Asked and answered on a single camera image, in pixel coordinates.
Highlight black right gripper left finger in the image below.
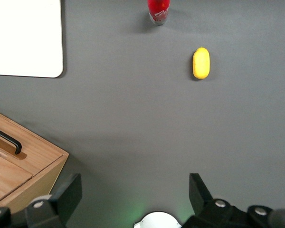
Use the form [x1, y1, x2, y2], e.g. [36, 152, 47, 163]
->
[0, 173, 83, 228]

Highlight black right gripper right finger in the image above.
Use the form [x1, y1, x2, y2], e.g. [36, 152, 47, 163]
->
[181, 173, 285, 228]

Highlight red coke bottle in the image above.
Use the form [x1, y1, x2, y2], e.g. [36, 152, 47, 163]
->
[147, 0, 171, 26]

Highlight white rectangular tray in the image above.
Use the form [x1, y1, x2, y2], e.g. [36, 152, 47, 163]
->
[0, 0, 64, 78]

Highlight wooden drawer cabinet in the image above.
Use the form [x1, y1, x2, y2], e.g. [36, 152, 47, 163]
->
[0, 108, 69, 213]

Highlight wooden drawer front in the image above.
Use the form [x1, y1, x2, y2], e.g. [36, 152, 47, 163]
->
[0, 114, 64, 178]
[0, 147, 34, 205]

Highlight yellow lemon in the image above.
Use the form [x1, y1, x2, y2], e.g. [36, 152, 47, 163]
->
[192, 47, 211, 80]

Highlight black drawer handle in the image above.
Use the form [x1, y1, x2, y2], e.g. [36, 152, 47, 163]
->
[0, 124, 23, 155]

